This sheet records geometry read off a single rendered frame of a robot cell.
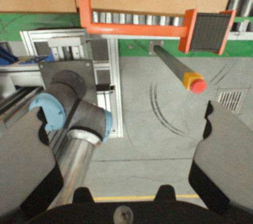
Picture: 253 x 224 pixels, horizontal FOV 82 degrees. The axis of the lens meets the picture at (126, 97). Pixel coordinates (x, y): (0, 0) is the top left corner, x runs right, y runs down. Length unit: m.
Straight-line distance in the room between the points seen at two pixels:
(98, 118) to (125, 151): 1.99
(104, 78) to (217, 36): 1.27
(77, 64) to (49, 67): 0.12
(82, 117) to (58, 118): 0.07
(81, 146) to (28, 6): 1.00
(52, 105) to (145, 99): 1.51
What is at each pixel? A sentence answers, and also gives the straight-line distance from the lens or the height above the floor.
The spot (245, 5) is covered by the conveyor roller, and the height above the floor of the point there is 0.54.
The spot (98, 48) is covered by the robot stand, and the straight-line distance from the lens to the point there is 1.47.
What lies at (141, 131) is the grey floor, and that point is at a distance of 2.18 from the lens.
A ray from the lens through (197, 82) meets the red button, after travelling 0.71.
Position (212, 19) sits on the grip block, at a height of 1.30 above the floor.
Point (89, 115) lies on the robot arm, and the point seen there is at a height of 1.24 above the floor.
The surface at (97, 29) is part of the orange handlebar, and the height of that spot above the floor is 1.29.
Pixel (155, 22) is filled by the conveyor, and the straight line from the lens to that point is 1.16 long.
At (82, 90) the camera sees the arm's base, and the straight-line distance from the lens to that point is 0.63.
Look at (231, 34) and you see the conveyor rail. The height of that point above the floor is 0.59.
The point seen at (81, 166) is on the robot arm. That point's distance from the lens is 0.45.
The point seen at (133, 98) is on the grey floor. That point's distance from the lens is 1.86.
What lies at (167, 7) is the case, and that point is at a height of 0.95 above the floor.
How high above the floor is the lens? 1.63
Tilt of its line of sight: 62 degrees down
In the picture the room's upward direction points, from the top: 179 degrees clockwise
